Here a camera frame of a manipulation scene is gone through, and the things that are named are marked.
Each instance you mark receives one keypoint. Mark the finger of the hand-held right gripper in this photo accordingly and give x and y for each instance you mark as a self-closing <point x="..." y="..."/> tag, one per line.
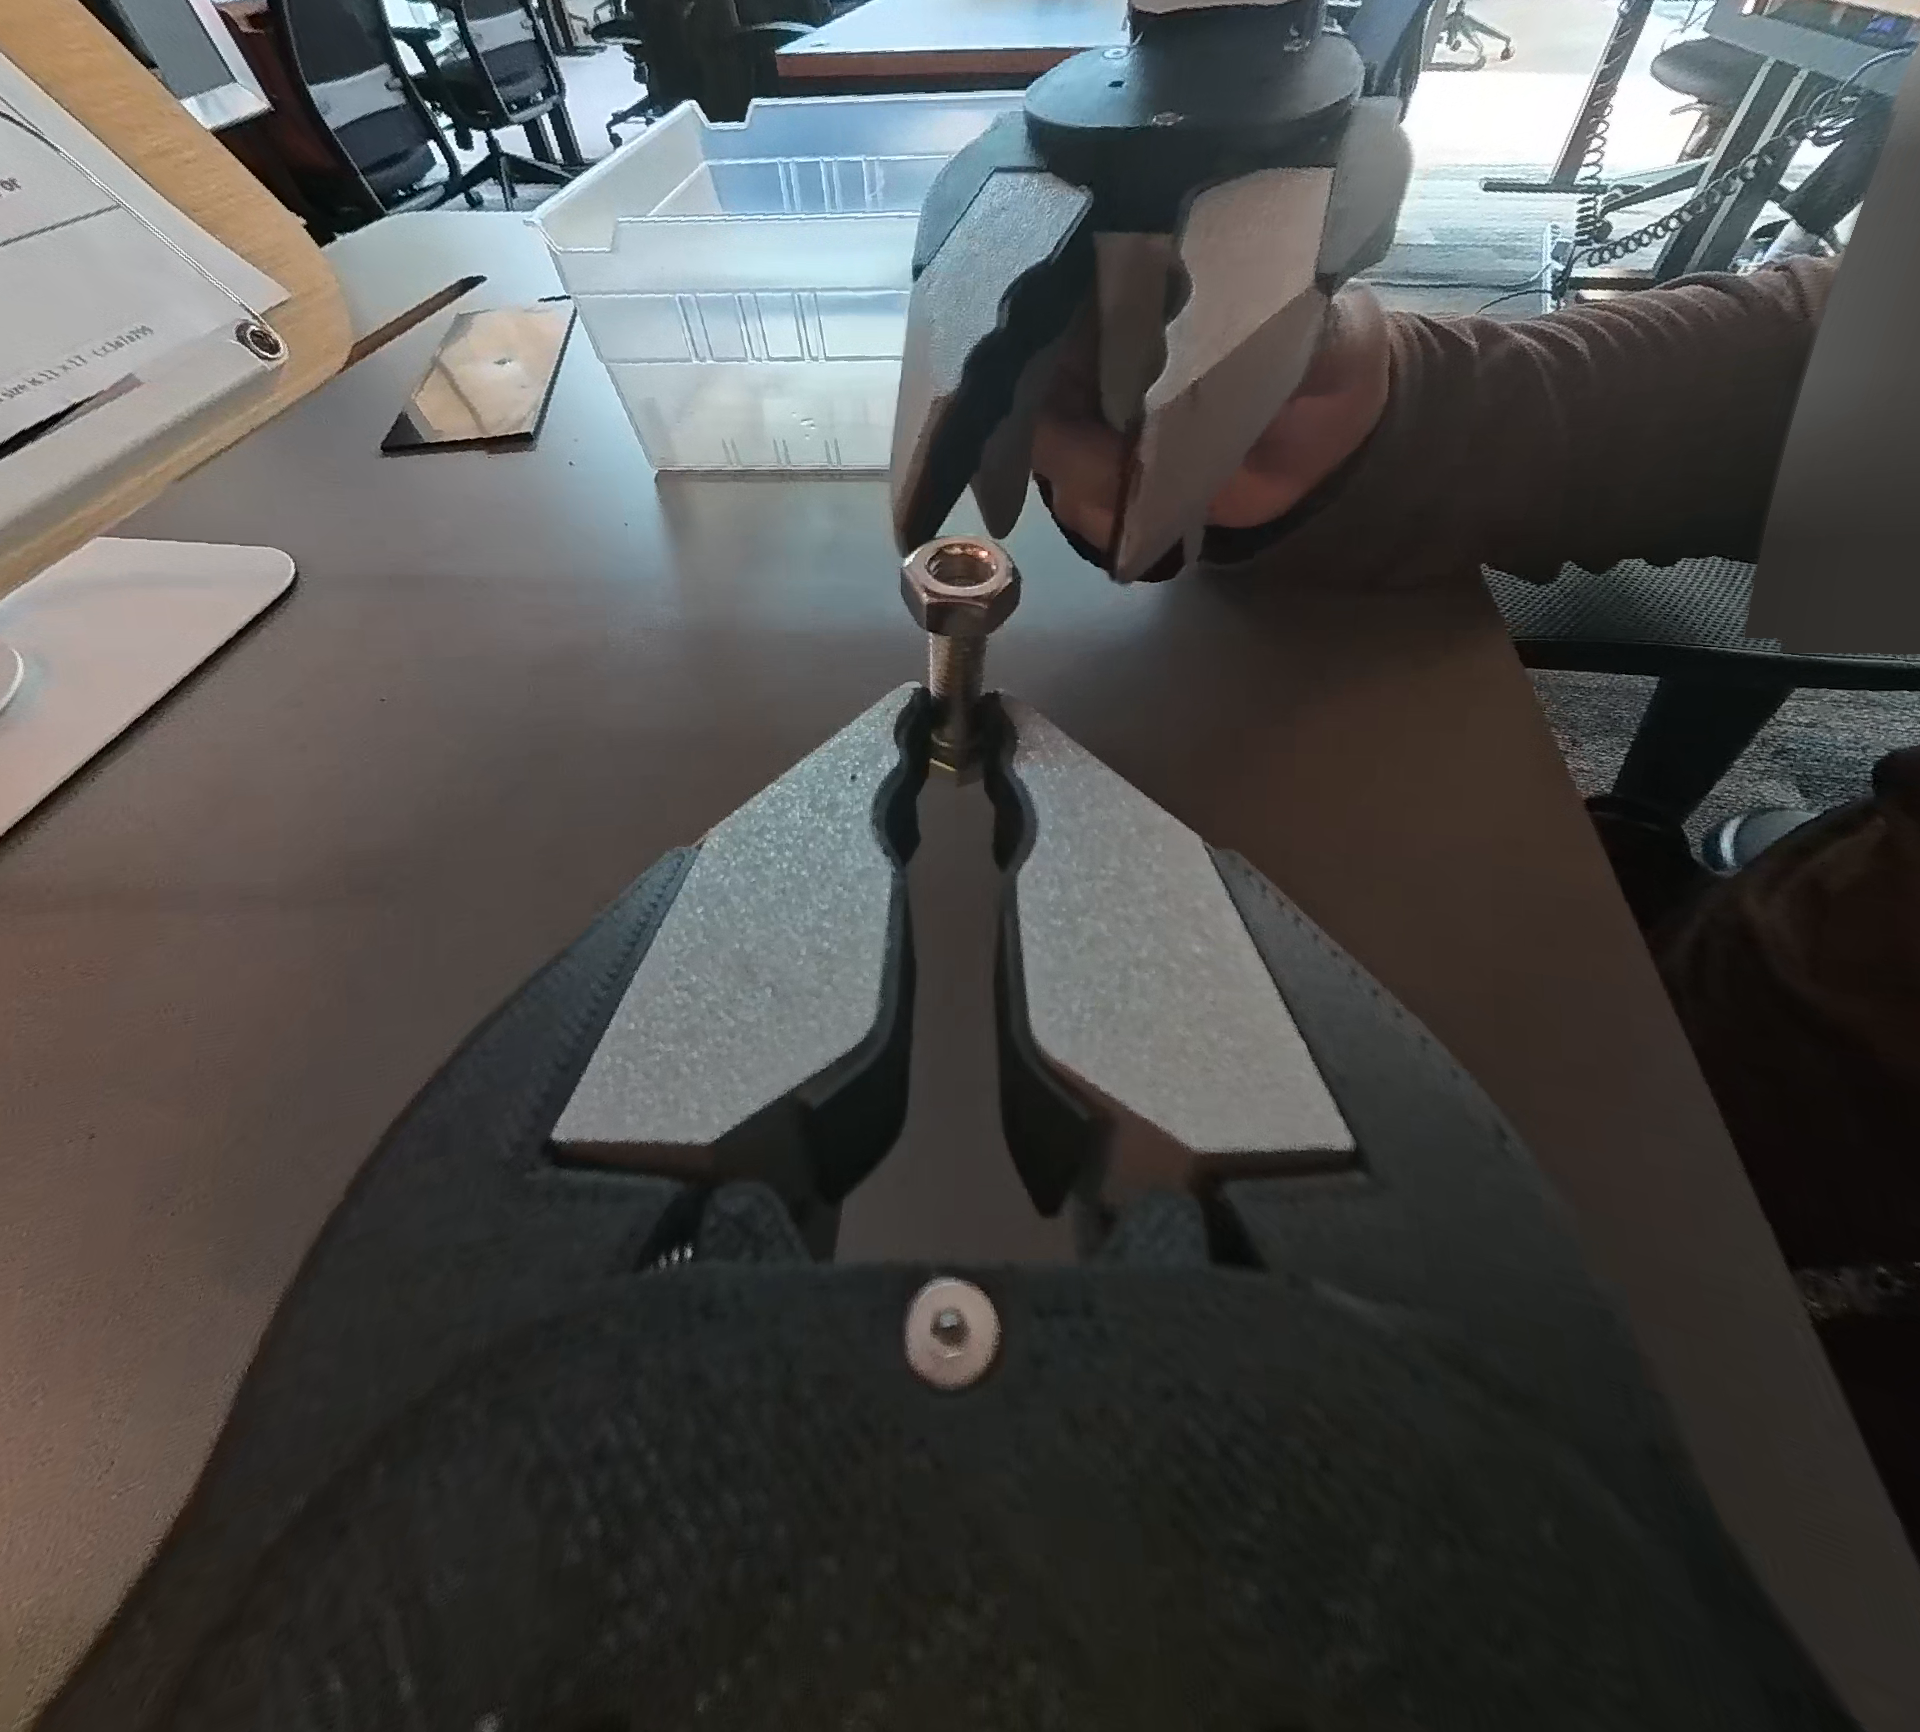
<point x="963" y="320"/>
<point x="1230" y="307"/>

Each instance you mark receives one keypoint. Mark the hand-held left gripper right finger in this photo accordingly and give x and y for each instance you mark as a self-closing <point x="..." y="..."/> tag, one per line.
<point x="1170" y="1001"/>

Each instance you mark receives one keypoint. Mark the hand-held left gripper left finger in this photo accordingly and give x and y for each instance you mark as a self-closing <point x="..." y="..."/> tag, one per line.
<point x="752" y="983"/>

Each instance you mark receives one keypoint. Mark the clear plastic bin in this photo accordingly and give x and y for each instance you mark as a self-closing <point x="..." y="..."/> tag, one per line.
<point x="720" y="307"/>

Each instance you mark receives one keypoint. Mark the steel hex nut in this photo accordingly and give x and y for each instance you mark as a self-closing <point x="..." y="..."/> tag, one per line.
<point x="918" y="591"/>

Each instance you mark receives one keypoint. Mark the steel hex bolt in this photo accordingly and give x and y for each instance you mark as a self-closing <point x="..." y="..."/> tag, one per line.
<point x="957" y="678"/>

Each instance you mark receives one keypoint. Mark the person's right forearm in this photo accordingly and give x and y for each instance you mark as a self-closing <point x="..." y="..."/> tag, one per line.
<point x="1576" y="413"/>

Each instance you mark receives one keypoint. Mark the metal board screw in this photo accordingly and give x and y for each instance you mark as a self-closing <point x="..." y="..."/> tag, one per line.
<point x="265" y="340"/>

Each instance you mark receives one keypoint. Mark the person's right hand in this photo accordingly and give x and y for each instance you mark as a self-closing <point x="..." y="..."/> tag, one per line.
<point x="1338" y="413"/>

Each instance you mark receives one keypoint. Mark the brown-edged office table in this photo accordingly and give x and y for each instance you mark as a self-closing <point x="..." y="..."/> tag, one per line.
<point x="963" y="24"/>

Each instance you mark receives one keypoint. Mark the black glossy plate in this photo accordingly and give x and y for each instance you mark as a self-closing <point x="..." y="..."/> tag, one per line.
<point x="483" y="380"/>

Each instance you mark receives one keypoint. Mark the wooden display board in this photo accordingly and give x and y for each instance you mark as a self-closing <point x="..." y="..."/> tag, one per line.
<point x="283" y="278"/>

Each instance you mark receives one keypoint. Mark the white stand base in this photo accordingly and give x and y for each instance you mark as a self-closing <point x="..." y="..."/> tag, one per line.
<point x="136" y="651"/>

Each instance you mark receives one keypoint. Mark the printed instruction sheet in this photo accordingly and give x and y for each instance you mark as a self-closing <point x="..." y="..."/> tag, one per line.
<point x="88" y="293"/>

